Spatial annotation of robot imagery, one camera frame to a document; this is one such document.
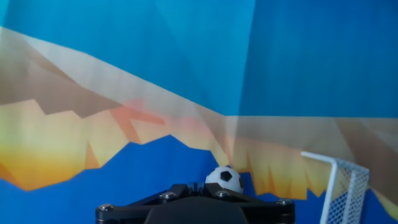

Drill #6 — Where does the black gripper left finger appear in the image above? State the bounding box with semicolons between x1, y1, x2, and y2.
95;182;198;224

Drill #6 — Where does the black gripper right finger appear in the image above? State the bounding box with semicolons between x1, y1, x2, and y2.
196;182;295;224

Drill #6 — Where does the small black white soccer ball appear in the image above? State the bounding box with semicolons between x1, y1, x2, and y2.
205;166;245;194

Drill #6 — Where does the blue printed mountain cloth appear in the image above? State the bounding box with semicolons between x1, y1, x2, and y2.
0;0;398;224

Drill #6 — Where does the white wire mesh goal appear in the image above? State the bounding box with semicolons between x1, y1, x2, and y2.
300;151;371;224

